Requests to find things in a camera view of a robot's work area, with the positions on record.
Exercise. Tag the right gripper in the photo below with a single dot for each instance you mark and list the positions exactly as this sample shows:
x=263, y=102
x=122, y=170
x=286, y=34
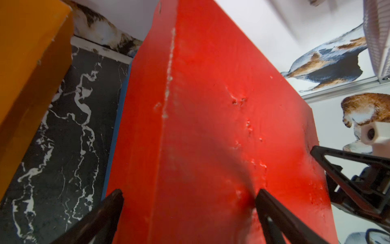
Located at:
x=367, y=195

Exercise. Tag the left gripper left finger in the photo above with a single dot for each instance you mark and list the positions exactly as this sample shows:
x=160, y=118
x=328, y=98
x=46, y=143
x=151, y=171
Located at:
x=98, y=225

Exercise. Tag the red shoebox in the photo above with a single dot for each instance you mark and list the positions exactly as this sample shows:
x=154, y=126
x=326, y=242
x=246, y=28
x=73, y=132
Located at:
x=207, y=122

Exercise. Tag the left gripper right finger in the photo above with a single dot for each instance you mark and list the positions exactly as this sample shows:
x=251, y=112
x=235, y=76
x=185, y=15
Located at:
x=280, y=225

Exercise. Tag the orange shoebox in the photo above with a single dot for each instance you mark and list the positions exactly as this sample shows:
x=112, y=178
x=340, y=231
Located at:
x=35, y=57

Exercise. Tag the white wire mesh basket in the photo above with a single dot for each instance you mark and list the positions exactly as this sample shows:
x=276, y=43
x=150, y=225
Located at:
x=376, y=25

